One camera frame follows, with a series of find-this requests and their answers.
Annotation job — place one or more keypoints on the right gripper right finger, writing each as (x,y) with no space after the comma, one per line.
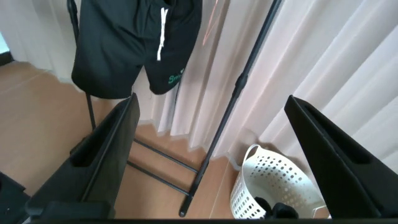
(342,180)

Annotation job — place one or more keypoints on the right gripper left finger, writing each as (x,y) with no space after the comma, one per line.
(93,174)

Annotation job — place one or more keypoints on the black garment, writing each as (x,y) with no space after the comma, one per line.
(280,211)

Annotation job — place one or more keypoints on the black shorts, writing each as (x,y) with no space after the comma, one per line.
(109,46)

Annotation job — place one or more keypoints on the white laundry basket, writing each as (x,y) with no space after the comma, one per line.
(273,177)

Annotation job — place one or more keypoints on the black clothes rack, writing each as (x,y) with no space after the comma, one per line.
(237,84)

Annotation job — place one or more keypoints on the pink clothes hanger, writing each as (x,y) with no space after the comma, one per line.
(211,23)

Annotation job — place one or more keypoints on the beige curtain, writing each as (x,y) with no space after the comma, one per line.
(311,62)

